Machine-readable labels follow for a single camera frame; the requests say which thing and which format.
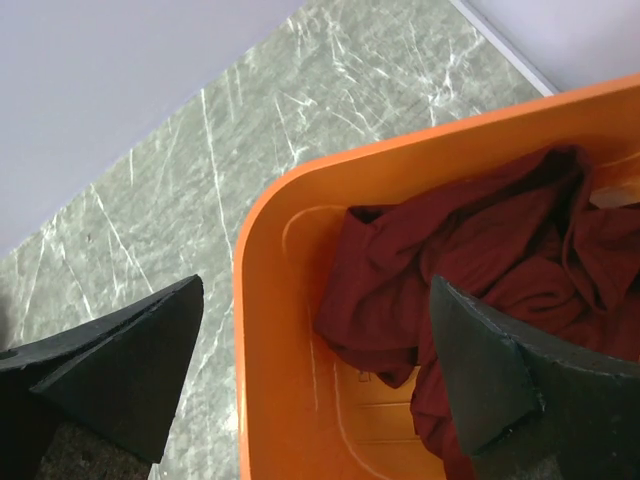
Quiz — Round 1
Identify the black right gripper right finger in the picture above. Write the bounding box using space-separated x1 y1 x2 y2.
430 276 639 479

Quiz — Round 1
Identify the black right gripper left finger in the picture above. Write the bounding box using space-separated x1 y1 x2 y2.
1 275 204 479

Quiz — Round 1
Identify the dark red t shirt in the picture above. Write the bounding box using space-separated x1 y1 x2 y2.
314 146 639 479

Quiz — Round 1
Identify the orange plastic bin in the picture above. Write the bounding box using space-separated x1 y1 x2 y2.
233 75 639 479

